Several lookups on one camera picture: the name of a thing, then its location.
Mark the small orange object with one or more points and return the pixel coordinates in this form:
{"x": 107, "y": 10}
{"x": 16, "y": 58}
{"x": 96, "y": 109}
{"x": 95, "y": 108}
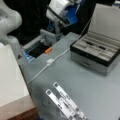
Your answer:
{"x": 47, "y": 51}

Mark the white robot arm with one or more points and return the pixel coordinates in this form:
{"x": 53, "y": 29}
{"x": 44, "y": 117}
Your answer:
{"x": 62, "y": 12}

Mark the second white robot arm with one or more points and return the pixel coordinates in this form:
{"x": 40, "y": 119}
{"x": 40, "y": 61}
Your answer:
{"x": 10, "y": 20}

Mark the black compartment tray box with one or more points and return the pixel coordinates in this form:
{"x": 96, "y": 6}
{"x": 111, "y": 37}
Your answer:
{"x": 99, "y": 48}

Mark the wooden shelf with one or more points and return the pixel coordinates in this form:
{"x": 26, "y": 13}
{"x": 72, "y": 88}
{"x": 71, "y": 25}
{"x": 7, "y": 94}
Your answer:
{"x": 21, "y": 109}

